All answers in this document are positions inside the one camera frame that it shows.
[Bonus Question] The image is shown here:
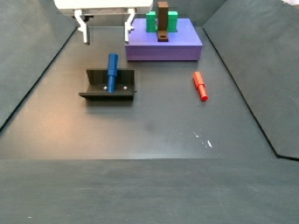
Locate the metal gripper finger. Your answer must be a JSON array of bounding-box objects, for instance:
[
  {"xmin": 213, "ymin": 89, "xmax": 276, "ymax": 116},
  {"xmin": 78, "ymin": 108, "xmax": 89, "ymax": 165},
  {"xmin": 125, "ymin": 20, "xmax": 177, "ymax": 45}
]
[
  {"xmin": 74, "ymin": 10, "xmax": 90, "ymax": 45},
  {"xmin": 125, "ymin": 8, "xmax": 137, "ymax": 44}
]

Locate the purple base block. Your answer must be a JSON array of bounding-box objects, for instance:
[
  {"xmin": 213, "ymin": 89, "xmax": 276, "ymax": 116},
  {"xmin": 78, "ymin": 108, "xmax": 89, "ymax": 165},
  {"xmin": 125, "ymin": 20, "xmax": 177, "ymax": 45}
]
[{"xmin": 126, "ymin": 18, "xmax": 203, "ymax": 61}]

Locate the black angled fixture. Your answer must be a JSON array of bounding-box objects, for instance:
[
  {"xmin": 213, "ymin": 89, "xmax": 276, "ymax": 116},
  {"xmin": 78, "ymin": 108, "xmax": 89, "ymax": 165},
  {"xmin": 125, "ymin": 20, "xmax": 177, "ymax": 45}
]
[{"xmin": 79, "ymin": 69, "xmax": 137, "ymax": 101}]

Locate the green U-shaped block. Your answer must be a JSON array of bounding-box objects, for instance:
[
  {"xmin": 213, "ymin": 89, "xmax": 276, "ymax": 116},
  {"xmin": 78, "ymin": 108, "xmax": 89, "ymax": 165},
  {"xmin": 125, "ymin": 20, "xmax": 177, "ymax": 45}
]
[{"xmin": 146, "ymin": 10, "xmax": 179, "ymax": 32}]

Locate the blue peg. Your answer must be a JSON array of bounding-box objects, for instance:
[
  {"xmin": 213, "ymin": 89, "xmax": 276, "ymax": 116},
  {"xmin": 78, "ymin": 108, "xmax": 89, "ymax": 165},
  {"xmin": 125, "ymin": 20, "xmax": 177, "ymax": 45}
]
[{"xmin": 107, "ymin": 53, "xmax": 118, "ymax": 93}]

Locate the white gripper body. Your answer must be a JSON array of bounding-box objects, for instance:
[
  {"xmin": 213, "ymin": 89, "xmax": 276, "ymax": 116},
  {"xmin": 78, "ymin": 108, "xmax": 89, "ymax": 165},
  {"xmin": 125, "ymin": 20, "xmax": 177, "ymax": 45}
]
[{"xmin": 54, "ymin": 0, "xmax": 154, "ymax": 14}]

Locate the brown T-shaped block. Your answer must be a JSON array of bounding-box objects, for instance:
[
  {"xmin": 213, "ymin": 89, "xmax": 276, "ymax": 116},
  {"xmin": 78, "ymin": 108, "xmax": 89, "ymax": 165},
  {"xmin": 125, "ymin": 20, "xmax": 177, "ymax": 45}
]
[{"xmin": 157, "ymin": 1, "xmax": 169, "ymax": 42}]

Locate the red peg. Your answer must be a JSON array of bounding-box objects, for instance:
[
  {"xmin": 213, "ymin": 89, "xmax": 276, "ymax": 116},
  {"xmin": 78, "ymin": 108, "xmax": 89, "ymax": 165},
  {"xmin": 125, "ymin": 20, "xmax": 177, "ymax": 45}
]
[{"xmin": 193, "ymin": 72, "xmax": 210, "ymax": 102}]

